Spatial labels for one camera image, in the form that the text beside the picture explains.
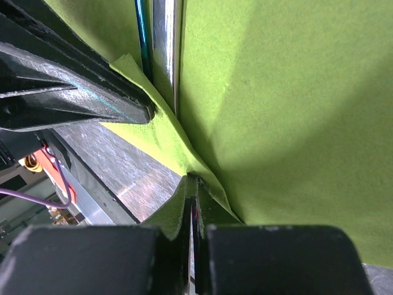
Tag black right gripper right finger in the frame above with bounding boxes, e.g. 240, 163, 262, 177
193, 178, 373, 294

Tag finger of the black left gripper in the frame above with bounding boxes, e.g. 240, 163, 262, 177
1, 1, 147, 101
1, 43, 155, 132

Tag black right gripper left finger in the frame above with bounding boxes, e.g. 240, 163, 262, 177
1, 175, 192, 294

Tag blue metallic fork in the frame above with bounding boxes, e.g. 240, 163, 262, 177
134, 0, 153, 82

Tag silver table knife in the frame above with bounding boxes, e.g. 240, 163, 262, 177
152, 0, 184, 116

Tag green paper napkin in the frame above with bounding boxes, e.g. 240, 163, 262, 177
49, 1, 392, 267

